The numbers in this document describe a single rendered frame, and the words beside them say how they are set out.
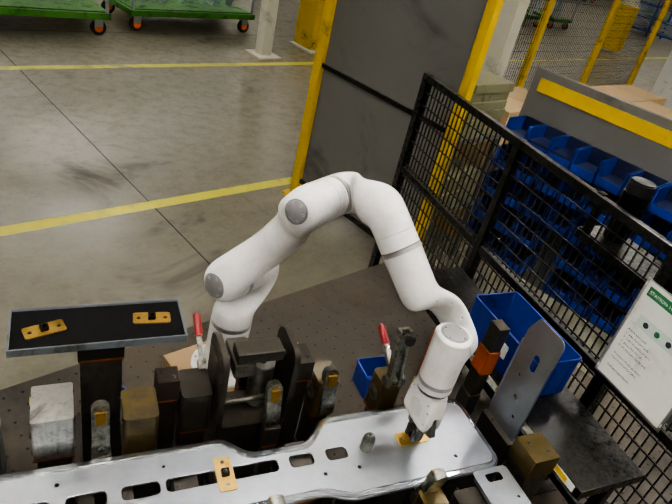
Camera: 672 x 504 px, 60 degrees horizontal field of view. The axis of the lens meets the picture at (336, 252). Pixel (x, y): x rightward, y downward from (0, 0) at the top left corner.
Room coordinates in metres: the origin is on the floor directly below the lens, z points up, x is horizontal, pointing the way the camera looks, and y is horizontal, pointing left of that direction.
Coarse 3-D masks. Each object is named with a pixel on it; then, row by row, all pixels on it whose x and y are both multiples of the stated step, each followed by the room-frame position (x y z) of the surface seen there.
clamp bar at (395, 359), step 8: (400, 328) 1.16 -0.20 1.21; (408, 328) 1.17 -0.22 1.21; (400, 336) 1.15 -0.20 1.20; (408, 336) 1.14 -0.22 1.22; (400, 344) 1.14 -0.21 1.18; (408, 344) 1.13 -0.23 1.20; (392, 352) 1.15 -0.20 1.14; (400, 352) 1.15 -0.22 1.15; (392, 360) 1.14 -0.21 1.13; (400, 360) 1.15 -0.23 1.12; (392, 368) 1.13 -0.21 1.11; (400, 368) 1.15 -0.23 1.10; (392, 376) 1.13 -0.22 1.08; (400, 376) 1.14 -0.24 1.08; (400, 384) 1.14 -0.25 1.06
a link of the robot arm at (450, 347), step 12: (444, 324) 1.04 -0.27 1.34; (456, 324) 1.06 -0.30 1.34; (444, 336) 1.00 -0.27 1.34; (456, 336) 1.01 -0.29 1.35; (468, 336) 1.02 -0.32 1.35; (432, 348) 1.00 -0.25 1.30; (444, 348) 0.98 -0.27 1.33; (456, 348) 0.98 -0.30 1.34; (468, 348) 0.99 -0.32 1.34; (432, 360) 0.99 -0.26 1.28; (444, 360) 0.98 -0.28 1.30; (456, 360) 0.98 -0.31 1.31; (420, 372) 1.01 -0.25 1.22; (432, 372) 0.99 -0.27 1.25; (444, 372) 0.98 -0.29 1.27; (456, 372) 0.99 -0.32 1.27; (432, 384) 0.98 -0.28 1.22; (444, 384) 0.98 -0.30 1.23
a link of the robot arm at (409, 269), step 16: (384, 256) 1.08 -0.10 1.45; (400, 256) 1.07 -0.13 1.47; (416, 256) 1.07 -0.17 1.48; (400, 272) 1.06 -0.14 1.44; (416, 272) 1.06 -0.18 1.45; (432, 272) 1.09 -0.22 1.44; (400, 288) 1.05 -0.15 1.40; (416, 288) 1.04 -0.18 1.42; (432, 288) 1.06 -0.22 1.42; (416, 304) 1.03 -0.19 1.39; (432, 304) 1.05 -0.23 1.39; (448, 304) 1.09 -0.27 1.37; (448, 320) 1.10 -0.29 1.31; (464, 320) 1.09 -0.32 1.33
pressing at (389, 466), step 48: (336, 432) 0.98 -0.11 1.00; (384, 432) 1.02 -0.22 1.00; (480, 432) 1.10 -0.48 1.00; (0, 480) 0.66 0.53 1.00; (48, 480) 0.69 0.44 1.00; (96, 480) 0.71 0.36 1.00; (144, 480) 0.74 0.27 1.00; (240, 480) 0.79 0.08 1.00; (288, 480) 0.82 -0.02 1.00; (336, 480) 0.85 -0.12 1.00; (384, 480) 0.88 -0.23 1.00
